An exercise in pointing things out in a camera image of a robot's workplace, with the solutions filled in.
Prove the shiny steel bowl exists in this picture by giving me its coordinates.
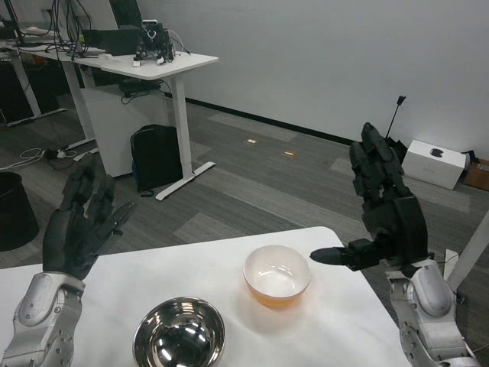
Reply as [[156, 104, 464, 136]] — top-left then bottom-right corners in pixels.
[[132, 297, 226, 367]]

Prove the white standing desk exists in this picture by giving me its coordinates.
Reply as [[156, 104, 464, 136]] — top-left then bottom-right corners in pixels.
[[15, 47, 219, 202]]

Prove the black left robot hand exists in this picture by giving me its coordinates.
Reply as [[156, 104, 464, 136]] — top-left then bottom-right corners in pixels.
[[41, 155, 137, 280]]

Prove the black box on desk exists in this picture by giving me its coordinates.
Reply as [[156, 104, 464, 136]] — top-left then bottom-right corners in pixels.
[[82, 26, 144, 55]]

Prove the black office chair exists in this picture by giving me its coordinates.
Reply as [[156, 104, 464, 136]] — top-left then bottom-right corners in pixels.
[[108, 0, 144, 30]]

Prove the white desk with monitors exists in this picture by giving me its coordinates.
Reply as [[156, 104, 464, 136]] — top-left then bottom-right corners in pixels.
[[0, 26, 68, 127]]

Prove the brown cardboard box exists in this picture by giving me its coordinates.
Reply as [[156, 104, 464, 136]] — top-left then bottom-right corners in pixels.
[[464, 158, 489, 192]]

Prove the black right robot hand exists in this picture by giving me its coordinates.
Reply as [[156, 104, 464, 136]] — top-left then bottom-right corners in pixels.
[[309, 122, 435, 271]]

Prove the orange plastic bowl white inside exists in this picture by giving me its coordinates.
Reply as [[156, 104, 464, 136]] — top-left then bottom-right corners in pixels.
[[243, 245, 312, 307]]

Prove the black backpack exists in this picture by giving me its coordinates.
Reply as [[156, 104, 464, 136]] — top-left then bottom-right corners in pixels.
[[129, 124, 183, 198]]

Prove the white product box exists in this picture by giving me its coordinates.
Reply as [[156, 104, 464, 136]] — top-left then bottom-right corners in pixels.
[[401, 139, 469, 190]]

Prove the white desk leg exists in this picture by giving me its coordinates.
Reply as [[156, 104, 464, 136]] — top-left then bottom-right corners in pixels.
[[445, 209, 489, 291]]

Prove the small black robot device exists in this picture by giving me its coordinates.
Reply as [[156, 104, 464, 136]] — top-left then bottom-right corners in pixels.
[[132, 19, 177, 68]]

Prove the black trash bin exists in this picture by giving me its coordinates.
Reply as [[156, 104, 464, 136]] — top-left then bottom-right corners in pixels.
[[0, 171, 40, 252]]

